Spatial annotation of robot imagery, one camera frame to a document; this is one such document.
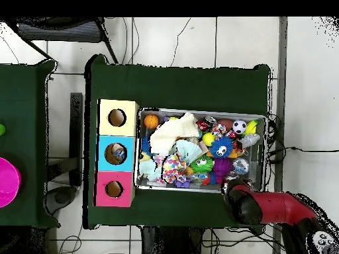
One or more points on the cream waffle cloth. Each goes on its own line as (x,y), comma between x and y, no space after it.
(172,132)

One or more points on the polka dot cloth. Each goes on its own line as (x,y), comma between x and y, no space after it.
(172,166)

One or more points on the crushed clear plastic bottle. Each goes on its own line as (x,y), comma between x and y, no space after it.
(241,166)
(119,153)

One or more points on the grey crushed bottle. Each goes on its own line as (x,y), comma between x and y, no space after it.
(249,140)

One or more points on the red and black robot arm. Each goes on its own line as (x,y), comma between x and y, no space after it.
(280,207)

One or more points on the wooden box with three holes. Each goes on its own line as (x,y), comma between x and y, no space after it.
(124,129)

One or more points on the shallow silver mesh bin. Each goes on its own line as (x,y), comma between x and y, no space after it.
(201,189)

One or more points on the mint green waffle cloth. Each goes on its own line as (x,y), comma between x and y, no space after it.
(189,150)

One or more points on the blue spiky toy big eyes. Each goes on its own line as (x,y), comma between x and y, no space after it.
(145,146)

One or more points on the small orange basketball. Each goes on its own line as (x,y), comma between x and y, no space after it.
(151,121)

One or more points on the green spiky toy with eyes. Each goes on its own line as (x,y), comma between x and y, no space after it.
(194,167)

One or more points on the dark green table cloth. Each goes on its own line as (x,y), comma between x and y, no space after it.
(23,105)
(172,87)

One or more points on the blue spiky toy small eyes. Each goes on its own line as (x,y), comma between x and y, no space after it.
(225,141)

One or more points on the purple knobbly toy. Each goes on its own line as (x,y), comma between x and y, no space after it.
(222,169)

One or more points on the small soccer ball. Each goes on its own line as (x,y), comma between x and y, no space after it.
(239,127)

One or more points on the black flat panel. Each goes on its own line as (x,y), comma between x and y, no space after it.
(76,132)

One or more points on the grey oval stand base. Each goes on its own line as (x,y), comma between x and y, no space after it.
(62,197)

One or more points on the black chair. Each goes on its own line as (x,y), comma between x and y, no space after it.
(58,33)

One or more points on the pink round bowl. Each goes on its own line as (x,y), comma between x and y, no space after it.
(8,182)

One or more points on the small green object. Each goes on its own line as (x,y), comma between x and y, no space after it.
(1,129)

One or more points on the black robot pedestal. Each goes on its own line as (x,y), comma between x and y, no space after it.
(172,243)

